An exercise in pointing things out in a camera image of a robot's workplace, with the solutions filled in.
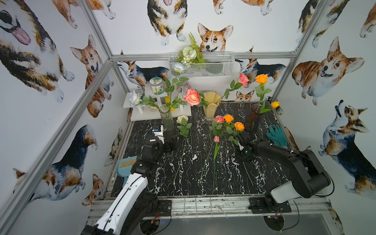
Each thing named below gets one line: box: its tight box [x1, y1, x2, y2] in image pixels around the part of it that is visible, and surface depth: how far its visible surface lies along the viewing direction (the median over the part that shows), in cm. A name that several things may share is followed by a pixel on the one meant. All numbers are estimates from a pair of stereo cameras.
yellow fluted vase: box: [203, 91, 222, 122], surface depth 102 cm
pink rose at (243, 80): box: [220, 72, 250, 100], surface depth 87 cm
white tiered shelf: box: [122, 83, 192, 121], surface depth 115 cm
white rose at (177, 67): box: [164, 61, 189, 107], surface depth 84 cm
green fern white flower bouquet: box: [171, 33, 206, 77], surface depth 81 cm
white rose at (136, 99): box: [129, 90, 165, 114], surface depth 78 cm
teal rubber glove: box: [266, 124, 288, 148], surface depth 103 cm
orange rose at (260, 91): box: [255, 73, 273, 114], surface depth 90 cm
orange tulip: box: [259, 100, 280, 114], surface depth 83 cm
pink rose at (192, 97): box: [184, 89, 209, 109], surface depth 66 cm
